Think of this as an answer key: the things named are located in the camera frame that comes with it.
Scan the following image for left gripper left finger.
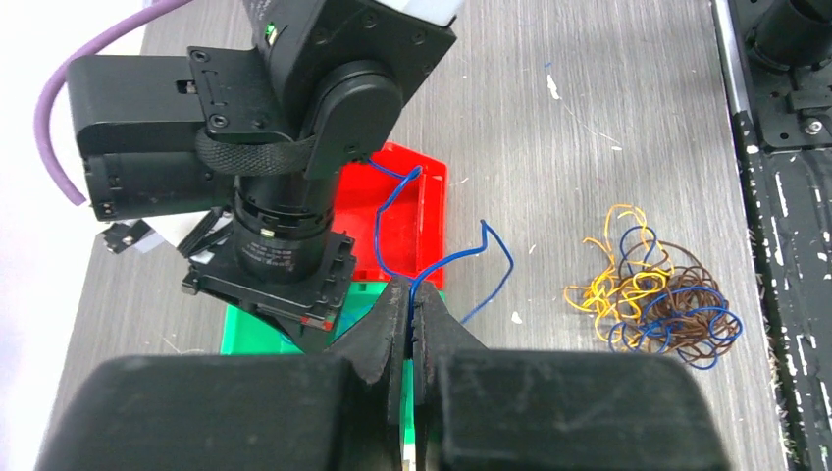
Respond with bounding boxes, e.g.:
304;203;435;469
37;279;408;470

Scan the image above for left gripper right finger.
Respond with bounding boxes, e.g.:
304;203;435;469
412;285;731;470

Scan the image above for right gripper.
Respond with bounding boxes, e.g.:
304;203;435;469
182;233;357;354

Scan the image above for dark blue cable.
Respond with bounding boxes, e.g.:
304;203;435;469
360;155;516;327

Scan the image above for coloured cable bundle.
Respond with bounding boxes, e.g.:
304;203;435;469
562;203;745;372

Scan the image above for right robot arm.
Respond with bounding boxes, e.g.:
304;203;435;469
67;1;460;353

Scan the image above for green plastic bin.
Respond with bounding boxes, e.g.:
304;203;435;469
219;279;449;456

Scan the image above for red plastic bin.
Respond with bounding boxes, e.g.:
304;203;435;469
333;141;448;283

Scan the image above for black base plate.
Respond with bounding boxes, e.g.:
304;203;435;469
713;1;831;470

